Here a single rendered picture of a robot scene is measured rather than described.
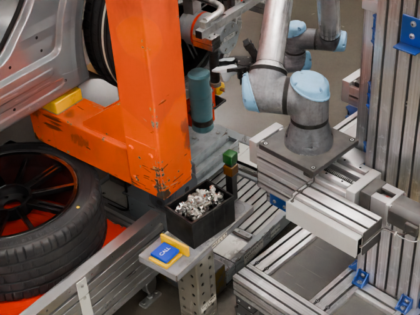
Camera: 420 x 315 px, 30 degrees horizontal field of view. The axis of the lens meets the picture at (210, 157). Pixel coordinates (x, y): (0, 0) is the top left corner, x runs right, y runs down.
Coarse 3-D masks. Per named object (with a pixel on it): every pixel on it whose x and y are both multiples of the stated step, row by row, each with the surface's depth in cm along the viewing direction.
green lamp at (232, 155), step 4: (224, 152) 271; (228, 152) 270; (232, 152) 270; (236, 152) 270; (224, 156) 270; (228, 156) 269; (232, 156) 269; (236, 156) 271; (224, 160) 271; (228, 160) 270; (232, 160) 270; (236, 160) 272; (228, 164) 271; (232, 164) 271
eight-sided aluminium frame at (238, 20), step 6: (228, 0) 322; (240, 0) 321; (228, 6) 323; (240, 18) 325; (240, 24) 326; (240, 30) 328; (222, 54) 325; (228, 54) 327; (186, 84) 318; (186, 90) 312; (186, 96) 313
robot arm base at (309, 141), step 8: (288, 128) 244; (296, 128) 238; (304, 128) 236; (312, 128) 236; (320, 128) 237; (328, 128) 240; (288, 136) 242; (296, 136) 239; (304, 136) 238; (312, 136) 238; (320, 136) 238; (328, 136) 240; (288, 144) 242; (296, 144) 240; (304, 144) 238; (312, 144) 239; (320, 144) 239; (328, 144) 240; (296, 152) 241; (304, 152) 240; (312, 152) 239; (320, 152) 240
